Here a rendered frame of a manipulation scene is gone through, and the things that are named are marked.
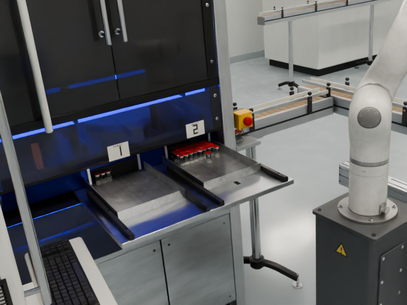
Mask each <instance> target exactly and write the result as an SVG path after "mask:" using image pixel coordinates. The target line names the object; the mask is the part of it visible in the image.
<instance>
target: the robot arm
mask: <svg viewBox="0 0 407 305"><path fill-rule="evenodd" d="M406 73H407V0H403V3H402V5H401V7H400V10H399V12H398V14H397V16H396V18H395V21H394V23H393V25H392V27H391V29H390V31H389V33H388V35H387V37H386V39H385V41H384V43H383V45H382V47H381V49H380V51H379V53H378V54H377V56H376V58H375V59H374V61H373V63H372V64H371V66H370V67H369V69H368V71H367V72H366V74H365V75H364V77H363V78H362V80H361V81H360V83H359V84H358V86H357V88H356V89H355V91H354V94H353V96H352V100H351V104H350V107H349V116H348V131H349V197H345V198H344V199H342V200H341V201H339V203H338V206H337V210H338V212H339V214H340V215H341V216H342V217H343V218H345V219H347V220H349V221H351V222H354V223H358V224H363V225H380V224H384V223H387V222H389V221H392V220H393V219H395V218H396V216H397V214H398V209H397V206H396V205H395V204H394V203H393V202H392V201H390V200H388V199H387V193H388V171H389V149H390V140H391V121H392V102H393V100H394V97H395V94H396V92H397V89H398V87H399V85H400V84H401V82H402V80H403V78H404V77H405V75H406Z"/></svg>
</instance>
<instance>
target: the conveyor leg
mask: <svg viewBox="0 0 407 305"><path fill-rule="evenodd" d="M246 156H248V157H250V158H252V159H254V160H256V146H254V147H251V148H248V149H246ZM249 209H250V229H251V248H252V258H253V259H255V260H259V259H261V258H262V254H261V242H260V219H259V198H255V199H253V200H250V201H249Z"/></svg>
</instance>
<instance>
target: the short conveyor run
mask: <svg viewBox="0 0 407 305"><path fill-rule="evenodd" d="M293 89H294V87H290V90H291V91H290V95H289V96H287V97H283V98H280V99H276V100H272V101H270V102H265V103H262V104H259V105H255V106H252V107H248V108H245V109H247V110H250V111H252V119H253V126H251V127H249V128H245V129H243V131H244V135H246V134H247V135H249V136H251V137H254V138H259V137H263V136H266V135H269V134H272V133H276V132H278V131H281V130H285V129H287V128H291V127H294V126H297V125H300V124H303V123H307V122H310V121H312V120H316V119H319V118H322V117H325V116H329V115H332V114H333V105H334V99H333V97H325V96H322V95H324V94H328V90H324V91H320V88H315V89H312V90H308V91H304V92H302V93H298V94H294V91H293ZM318 91H320V92H318ZM316 92H318V93H316ZM312 93H313V94H312ZM306 95H307V96H306ZM302 96H303V97H302ZM298 97H299V98H298ZM295 98H296V99H295ZM287 100H288V101H287ZM285 101H286V102H285ZM281 102H282V103H281ZM277 103H278V104H277ZM274 104H275V105H274ZM236 105H237V103H236V102H233V106H234V107H233V110H236V109H237V107H236ZM270 105H271V106H270ZM268 106H269V107H268ZM264 107H265V108H264ZM260 108H261V109H260ZM257 109H259V110H257ZM254 110H255V111H254Z"/></svg>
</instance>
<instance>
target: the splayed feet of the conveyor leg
mask: <svg viewBox="0 0 407 305"><path fill-rule="evenodd" d="M243 263H244V264H250V266H251V267H252V268H253V269H261V268H263V267H268V268H270V269H273V270H275V271H277V272H279V273H281V274H283V275H285V276H287V277H288V278H290V279H292V280H294V281H295V282H293V283H292V287H293V288H295V289H301V288H302V287H303V283H302V282H301V281H300V280H299V274H298V273H296V272H294V271H292V270H290V269H288V268H286V267H285V266H282V265H281V264H279V263H276V262H273V261H271V260H267V259H265V258H264V256H263V255H262V258H261V259H259V260H255V259H253V258H252V255H251V256H250V257H249V256H243Z"/></svg>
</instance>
